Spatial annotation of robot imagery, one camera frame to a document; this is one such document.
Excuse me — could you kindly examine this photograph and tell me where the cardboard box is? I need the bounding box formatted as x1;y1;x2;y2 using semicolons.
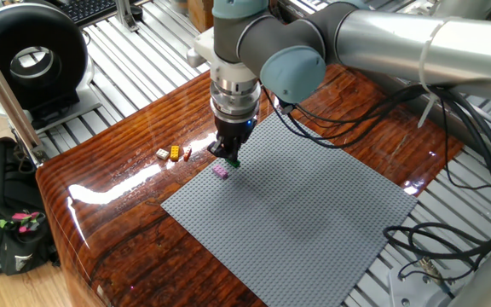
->
187;0;216;33

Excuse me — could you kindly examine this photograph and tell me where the black looped base cable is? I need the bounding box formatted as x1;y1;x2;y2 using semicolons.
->
383;221;491;282

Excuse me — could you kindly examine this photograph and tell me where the aluminium frame post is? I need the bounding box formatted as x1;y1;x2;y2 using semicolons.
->
0;25;49;168

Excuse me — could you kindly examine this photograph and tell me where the silver wrist flange coupling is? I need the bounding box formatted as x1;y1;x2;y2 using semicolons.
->
209;76;263;125

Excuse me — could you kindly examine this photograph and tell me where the grey Lego baseplate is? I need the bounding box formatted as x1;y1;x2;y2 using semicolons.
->
160;111;419;307

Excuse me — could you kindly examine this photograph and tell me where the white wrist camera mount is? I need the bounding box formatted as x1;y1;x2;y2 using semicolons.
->
186;26;259;83

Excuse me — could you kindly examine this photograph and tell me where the black keyboard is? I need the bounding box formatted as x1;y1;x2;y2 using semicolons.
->
55;0;118;27

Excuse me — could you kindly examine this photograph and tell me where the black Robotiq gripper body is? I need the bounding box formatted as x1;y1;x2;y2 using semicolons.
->
214;115;259;147

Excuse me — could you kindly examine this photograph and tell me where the black backpack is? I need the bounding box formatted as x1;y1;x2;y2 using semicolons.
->
0;136;61;287

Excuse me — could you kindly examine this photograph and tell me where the black ring light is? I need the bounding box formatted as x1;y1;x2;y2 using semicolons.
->
0;3;90;116

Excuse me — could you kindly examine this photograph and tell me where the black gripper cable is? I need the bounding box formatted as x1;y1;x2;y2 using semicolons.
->
262;83;491;193

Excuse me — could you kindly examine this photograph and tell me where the metal cable connector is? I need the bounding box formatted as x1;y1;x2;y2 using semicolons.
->
415;255;447;287

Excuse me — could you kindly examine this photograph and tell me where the aluminium corner bracket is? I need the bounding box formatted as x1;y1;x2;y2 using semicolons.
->
114;0;141;33

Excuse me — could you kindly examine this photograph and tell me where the white cable tie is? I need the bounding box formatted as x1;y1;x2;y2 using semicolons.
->
417;19;447;129

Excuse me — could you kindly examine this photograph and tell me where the grey metal beam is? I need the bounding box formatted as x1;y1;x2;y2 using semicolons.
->
355;70;491;167

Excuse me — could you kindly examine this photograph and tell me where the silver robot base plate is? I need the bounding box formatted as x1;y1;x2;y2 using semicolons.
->
387;263;458;307

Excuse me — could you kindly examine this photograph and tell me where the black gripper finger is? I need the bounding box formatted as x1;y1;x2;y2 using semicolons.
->
206;136;230;161
226;140;246;165

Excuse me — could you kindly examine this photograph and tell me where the white fan stand plate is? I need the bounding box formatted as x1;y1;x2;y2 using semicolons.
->
0;55;103;134

